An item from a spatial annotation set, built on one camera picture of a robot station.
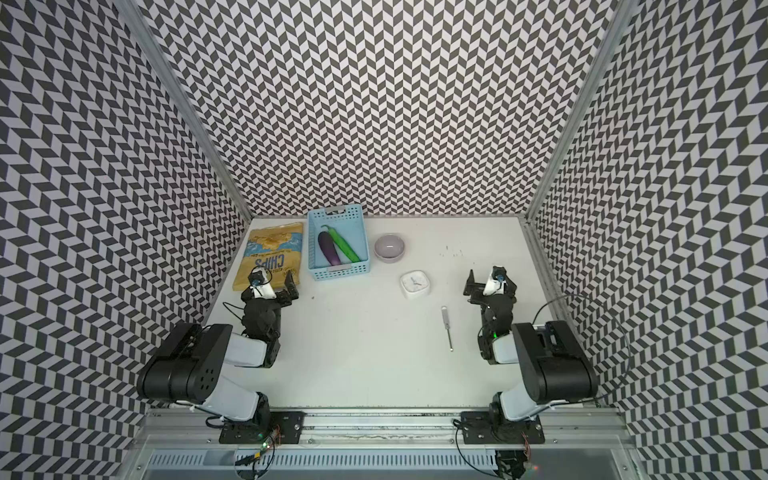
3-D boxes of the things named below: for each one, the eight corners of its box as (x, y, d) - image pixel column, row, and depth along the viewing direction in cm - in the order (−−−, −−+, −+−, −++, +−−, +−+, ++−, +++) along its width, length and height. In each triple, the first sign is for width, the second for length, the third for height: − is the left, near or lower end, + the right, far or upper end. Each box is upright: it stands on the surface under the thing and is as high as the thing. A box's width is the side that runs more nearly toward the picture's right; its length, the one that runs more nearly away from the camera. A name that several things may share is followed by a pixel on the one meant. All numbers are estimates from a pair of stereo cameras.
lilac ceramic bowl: (370, 256, 107) (369, 249, 103) (385, 235, 113) (385, 227, 110) (397, 267, 104) (397, 260, 100) (411, 245, 110) (411, 237, 107)
